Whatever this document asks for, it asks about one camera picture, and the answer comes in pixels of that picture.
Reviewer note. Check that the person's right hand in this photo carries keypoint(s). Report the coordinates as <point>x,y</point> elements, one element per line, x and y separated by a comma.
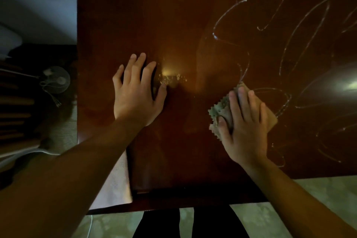
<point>246,137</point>

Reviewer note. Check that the person's left hand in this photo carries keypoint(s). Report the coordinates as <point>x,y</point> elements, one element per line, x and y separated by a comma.
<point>134,101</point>

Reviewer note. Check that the person's right thumb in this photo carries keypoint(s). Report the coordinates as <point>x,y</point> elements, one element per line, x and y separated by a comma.
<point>224,128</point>

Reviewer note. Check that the person's left middle finger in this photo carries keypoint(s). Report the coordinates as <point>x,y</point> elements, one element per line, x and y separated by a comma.
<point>138,66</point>

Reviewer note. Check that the person's left little finger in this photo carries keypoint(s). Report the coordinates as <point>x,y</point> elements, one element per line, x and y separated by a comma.
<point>118,75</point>

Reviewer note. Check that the person's right little finger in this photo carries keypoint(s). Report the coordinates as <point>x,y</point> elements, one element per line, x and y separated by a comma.
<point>263,112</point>

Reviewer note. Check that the person's right middle finger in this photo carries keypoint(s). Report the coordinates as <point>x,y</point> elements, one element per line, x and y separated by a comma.
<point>244,102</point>

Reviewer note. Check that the person's left thumb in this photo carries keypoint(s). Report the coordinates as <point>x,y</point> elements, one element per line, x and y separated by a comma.
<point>161,94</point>

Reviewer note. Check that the beige zigzag-edged cleaning cloth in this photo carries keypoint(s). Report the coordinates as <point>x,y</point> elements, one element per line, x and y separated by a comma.
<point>221,110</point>

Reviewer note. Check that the person's left forearm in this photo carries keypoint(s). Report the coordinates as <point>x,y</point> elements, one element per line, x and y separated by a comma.
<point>64,182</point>

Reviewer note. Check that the person's right forearm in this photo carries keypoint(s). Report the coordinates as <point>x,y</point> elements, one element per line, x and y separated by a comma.
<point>295,204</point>

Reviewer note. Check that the small white electric fan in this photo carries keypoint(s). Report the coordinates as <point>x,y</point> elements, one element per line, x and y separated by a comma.
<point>57,79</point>

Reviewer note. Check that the person's black trouser legs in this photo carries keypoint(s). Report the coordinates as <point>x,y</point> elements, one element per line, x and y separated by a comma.
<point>214,222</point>

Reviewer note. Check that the white hanging cloth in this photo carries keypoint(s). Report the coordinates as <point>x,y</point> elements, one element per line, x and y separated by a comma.
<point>115,187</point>

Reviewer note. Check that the white bedding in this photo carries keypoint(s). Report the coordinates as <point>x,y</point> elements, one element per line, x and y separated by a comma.
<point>36,3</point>

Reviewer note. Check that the dark wooden slatted chair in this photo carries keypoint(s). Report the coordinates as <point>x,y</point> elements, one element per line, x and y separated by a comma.
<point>16,118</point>

